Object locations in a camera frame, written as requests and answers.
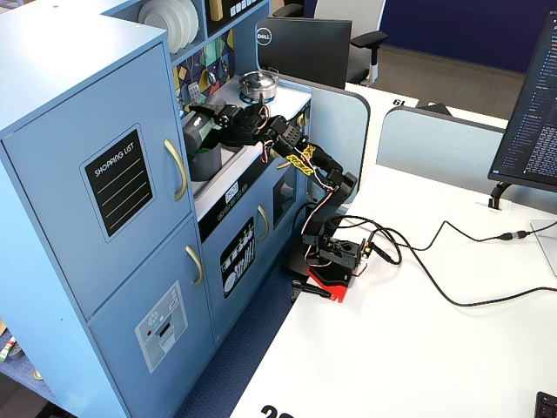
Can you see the light blue desk divider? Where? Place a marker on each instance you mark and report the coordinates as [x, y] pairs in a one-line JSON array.
[[435, 148], [339, 130]]

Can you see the oven door with window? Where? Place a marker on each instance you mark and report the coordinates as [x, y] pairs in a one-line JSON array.
[[287, 196]]

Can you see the red robot base plate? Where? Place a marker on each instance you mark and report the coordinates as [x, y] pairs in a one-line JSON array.
[[330, 278]]

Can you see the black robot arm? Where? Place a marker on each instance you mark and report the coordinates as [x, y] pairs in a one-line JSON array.
[[324, 213]]

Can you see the blue toy kitchen unit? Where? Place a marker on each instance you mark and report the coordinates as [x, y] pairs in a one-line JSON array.
[[52, 43]]

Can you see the metal toy spatula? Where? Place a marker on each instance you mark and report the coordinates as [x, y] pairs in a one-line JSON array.
[[194, 92]]

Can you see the metal hanging utensil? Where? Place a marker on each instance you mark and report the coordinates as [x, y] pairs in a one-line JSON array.
[[225, 67], [212, 78]]

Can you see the white toy plate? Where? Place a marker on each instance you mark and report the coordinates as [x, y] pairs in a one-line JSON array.
[[156, 22], [195, 22], [185, 22]]

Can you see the gray cooking pot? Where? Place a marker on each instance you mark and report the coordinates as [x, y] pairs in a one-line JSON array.
[[206, 167]]

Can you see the gray tape roll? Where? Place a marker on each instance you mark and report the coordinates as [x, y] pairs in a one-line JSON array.
[[18, 352]]

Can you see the stainless steel pot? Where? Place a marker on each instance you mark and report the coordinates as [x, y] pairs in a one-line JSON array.
[[259, 85]]

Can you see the gold stove knob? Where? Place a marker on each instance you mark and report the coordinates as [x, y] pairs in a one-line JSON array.
[[303, 119]]

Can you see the lit computer monitor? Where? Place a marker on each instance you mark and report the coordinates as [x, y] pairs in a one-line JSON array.
[[535, 109]]

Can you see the black table clamp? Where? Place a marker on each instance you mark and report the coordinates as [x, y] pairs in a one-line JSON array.
[[309, 288]]

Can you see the silver monitor stand base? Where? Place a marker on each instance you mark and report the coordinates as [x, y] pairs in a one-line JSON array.
[[548, 244]]

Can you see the green and red box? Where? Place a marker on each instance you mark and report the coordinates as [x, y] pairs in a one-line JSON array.
[[6, 350]]

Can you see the gray salt shaker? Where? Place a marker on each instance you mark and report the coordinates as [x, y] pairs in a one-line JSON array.
[[193, 132]]

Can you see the black Dell monitor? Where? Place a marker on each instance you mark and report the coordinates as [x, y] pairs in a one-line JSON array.
[[313, 52]]

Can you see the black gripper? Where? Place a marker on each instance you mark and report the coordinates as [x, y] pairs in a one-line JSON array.
[[223, 120]]

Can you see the freezer door with ice dispenser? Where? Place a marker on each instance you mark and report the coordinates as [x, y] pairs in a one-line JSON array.
[[130, 313]]

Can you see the fridge door with shopping list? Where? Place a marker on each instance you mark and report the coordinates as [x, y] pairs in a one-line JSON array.
[[52, 183]]

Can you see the white and black office chair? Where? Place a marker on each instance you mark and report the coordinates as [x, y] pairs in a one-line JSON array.
[[348, 17]]

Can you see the black keyboard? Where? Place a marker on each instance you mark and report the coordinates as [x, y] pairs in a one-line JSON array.
[[547, 407]]

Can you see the black toy microwave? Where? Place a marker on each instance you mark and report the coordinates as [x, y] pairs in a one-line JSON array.
[[226, 17]]

